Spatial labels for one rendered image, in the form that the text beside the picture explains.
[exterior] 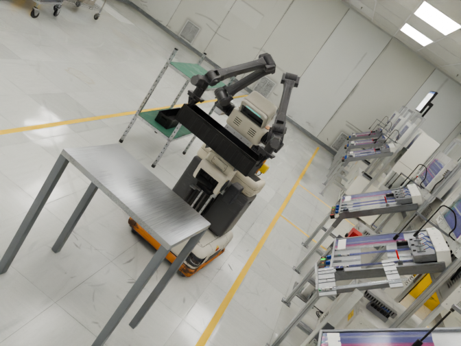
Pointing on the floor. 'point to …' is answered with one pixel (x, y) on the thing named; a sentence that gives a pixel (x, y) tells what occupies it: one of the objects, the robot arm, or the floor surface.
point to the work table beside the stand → (121, 156)
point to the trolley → (44, 4)
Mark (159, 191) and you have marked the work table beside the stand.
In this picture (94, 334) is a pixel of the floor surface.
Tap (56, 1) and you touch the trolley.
